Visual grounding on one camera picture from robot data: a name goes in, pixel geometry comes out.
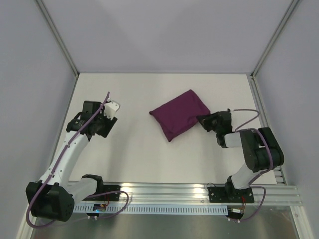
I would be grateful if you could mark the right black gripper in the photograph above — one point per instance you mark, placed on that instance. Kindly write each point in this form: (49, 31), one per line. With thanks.
(211, 122)

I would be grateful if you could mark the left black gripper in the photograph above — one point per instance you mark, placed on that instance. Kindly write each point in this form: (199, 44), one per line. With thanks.
(109, 123)

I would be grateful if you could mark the purple cloth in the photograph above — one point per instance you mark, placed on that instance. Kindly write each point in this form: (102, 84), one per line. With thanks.
(179, 114)

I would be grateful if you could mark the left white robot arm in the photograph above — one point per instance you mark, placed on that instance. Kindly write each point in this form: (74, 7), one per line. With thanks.
(51, 197)

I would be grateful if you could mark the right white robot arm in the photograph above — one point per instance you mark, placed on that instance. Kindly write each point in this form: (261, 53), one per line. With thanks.
(260, 150)

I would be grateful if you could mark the aluminium rail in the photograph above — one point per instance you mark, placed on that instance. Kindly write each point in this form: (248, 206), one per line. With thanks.
(197, 193)

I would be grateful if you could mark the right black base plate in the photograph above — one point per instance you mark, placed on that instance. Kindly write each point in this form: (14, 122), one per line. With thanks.
(221, 195)

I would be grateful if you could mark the slotted cable duct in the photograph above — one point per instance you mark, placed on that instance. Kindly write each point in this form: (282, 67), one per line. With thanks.
(153, 209)

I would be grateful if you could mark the left aluminium frame post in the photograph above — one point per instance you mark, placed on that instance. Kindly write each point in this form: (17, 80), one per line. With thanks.
(55, 32)

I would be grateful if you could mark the aluminium frame post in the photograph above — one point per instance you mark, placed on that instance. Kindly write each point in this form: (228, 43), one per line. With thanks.
(275, 36)
(55, 32)

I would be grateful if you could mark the right aluminium frame post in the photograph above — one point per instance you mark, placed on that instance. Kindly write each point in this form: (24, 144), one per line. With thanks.
(275, 36)

